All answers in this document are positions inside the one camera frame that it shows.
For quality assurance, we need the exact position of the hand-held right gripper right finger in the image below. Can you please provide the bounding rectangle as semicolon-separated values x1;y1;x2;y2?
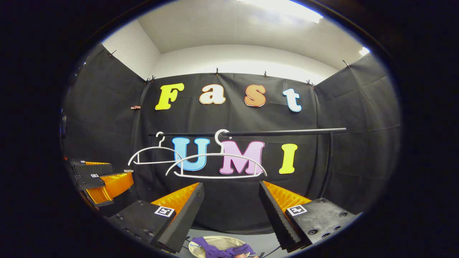
259;181;363;251

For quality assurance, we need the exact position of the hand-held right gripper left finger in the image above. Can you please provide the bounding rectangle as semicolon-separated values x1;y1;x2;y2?
108;182;205;254

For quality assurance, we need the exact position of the cream laundry hamper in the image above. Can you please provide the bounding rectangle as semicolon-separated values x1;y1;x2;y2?
188;235;251;258

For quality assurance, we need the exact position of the purple jacket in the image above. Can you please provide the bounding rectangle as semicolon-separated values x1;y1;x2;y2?
192;236;257;258

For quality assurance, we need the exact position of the white plastic hanger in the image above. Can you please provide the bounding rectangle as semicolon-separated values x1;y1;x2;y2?
166;129;268;179
128;132;184;165

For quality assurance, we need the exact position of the black clothes rack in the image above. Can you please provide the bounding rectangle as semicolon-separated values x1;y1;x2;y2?
149;128;347;198

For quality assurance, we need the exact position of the black backdrop cloth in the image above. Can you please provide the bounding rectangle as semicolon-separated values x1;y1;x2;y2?
61;43;402;235

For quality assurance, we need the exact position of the row of black backdrop clips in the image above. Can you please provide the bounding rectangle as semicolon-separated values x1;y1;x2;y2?
109;49;351;88

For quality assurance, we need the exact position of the long ceiling light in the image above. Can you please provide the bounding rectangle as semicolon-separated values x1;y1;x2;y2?
237;0;323;24

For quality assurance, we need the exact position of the black cable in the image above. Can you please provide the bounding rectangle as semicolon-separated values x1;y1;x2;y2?
258;245;283;258

